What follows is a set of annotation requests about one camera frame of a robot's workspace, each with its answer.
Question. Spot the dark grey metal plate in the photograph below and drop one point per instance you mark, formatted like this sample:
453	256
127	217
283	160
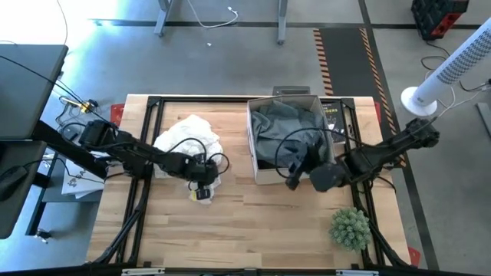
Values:
291	91

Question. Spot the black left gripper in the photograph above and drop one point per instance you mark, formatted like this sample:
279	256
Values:
199	170

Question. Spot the black red crate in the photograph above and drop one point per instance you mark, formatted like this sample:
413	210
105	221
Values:
433	15

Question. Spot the black paperback book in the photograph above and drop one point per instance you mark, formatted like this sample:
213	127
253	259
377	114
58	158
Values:
337	115

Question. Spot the silver bracket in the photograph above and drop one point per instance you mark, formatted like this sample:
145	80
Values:
142	272
356	273

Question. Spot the black desk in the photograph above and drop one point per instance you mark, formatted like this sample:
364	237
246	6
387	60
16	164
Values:
15	214

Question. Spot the grey desk leg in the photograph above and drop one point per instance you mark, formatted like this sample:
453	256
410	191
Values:
161	23
282	23

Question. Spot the green artificial plant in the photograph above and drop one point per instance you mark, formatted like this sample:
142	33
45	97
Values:
350	229

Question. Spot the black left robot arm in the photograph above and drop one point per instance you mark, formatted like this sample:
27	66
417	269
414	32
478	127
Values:
130	149

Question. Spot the black yellow striped mat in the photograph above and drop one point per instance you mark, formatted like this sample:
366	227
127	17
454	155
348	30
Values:
345	57

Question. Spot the dark grey garment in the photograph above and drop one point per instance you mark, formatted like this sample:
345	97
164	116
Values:
284	122

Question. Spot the black desk beam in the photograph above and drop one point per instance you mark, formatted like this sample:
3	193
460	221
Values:
57	143

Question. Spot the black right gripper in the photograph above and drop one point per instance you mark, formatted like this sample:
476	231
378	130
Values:
328	178

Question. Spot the white printed papers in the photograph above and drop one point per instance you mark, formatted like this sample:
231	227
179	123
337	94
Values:
78	184

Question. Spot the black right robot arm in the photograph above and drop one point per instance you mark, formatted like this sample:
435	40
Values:
383	147

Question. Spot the white tower fan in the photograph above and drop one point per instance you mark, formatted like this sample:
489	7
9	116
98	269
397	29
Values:
452	65

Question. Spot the red corner pad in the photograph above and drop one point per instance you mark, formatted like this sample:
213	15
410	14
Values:
377	113
413	256
116	115

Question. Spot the cardboard box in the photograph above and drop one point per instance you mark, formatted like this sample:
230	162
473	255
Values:
268	176

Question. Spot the black computer mouse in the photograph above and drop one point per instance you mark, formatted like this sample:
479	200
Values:
11	180

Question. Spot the small metal caster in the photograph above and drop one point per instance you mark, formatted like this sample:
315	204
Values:
42	234

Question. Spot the black aluminium frame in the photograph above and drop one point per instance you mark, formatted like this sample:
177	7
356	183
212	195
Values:
153	101

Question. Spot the white garment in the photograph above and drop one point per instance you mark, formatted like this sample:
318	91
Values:
184	128

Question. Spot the yellow clamp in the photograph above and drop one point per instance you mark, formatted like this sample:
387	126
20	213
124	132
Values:
82	107

